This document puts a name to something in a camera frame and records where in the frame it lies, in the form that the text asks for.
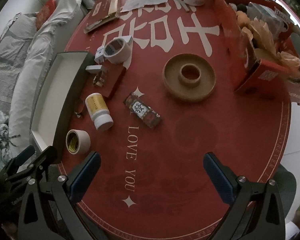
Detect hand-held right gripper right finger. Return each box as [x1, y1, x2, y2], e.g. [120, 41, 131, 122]
[203, 152, 287, 240]

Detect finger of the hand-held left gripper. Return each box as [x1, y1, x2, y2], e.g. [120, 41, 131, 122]
[0, 145, 35, 175]
[4, 145, 58, 183]

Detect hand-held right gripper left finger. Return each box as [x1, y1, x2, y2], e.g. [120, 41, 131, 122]
[18, 151, 102, 240]

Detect metal hose clamp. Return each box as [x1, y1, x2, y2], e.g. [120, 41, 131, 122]
[74, 99, 86, 118]

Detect yellow label pill bottle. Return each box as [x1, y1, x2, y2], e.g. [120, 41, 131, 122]
[85, 92, 114, 131]

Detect patterned dark mahjong box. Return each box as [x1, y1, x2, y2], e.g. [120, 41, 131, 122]
[123, 92, 162, 130]

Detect round wooden ring dish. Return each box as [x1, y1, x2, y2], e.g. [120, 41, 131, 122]
[163, 54, 217, 103]

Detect small red box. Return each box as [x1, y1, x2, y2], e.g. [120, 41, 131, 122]
[100, 62, 127, 98]

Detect thin white foam block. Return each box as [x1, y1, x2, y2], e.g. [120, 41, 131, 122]
[86, 65, 103, 75]

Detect white power adapter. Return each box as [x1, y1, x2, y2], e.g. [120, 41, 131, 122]
[94, 46, 108, 65]

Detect large beige tape roll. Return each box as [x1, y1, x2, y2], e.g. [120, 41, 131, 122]
[104, 38, 132, 65]

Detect floral grey cloth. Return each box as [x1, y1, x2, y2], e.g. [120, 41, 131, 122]
[0, 109, 18, 172]

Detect small beige tape roll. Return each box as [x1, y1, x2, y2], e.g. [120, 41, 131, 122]
[66, 129, 91, 155]

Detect round red table mat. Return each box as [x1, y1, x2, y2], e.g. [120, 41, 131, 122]
[57, 0, 292, 240]

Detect green round stool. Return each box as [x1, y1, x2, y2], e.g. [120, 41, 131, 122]
[274, 164, 297, 221]

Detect striped grey blanket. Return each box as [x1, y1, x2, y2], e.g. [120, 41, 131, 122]
[0, 13, 38, 112]

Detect small clear glass ornament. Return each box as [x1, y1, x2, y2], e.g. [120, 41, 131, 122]
[93, 72, 107, 87]

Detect open red gift box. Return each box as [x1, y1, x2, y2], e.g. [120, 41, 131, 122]
[214, 0, 300, 102]

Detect light grey covered sofa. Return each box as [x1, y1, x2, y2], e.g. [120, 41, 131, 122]
[9, 0, 96, 144]

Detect red cushion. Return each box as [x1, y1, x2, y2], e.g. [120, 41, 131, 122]
[36, 0, 58, 25]

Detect beige dried flowers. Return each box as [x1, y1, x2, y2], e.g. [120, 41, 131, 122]
[236, 10, 300, 80]

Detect flat red cardboard box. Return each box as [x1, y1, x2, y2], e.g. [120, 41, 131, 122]
[84, 0, 121, 34]

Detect white paper sheet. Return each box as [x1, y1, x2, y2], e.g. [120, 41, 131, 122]
[121, 0, 170, 13]

